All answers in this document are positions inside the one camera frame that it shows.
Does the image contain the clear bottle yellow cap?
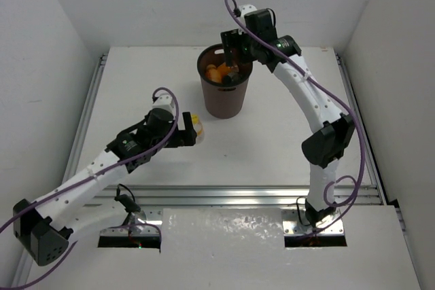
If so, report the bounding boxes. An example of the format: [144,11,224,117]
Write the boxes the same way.
[191,114,205,144]

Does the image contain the orange bottle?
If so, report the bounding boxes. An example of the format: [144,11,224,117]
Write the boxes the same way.
[217,62,231,83]
[205,65,222,84]

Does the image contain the clear bottle black cap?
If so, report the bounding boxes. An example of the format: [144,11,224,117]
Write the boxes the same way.
[222,71,241,86]

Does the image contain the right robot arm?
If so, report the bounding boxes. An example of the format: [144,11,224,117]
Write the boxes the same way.
[221,5,355,228]

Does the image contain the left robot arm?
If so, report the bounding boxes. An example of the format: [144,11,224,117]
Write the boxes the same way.
[12,107,197,266]

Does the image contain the dark brown plastic bin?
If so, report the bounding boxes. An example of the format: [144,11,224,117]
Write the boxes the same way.
[196,43,253,119]

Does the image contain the white foam cover sheet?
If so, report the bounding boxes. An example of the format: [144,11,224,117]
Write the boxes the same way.
[161,208,284,260]

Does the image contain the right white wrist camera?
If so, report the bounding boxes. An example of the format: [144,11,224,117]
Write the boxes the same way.
[233,4,258,28]

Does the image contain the aluminium table frame rail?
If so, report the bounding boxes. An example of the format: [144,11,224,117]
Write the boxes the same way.
[10,47,405,290]

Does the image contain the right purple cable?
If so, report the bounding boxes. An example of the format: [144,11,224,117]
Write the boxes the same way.
[224,0,366,236]

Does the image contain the purple cable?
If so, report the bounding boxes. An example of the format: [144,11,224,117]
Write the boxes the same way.
[224,0,366,236]
[0,86,179,290]

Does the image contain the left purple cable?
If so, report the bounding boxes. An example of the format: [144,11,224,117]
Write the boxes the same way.
[0,86,179,290]

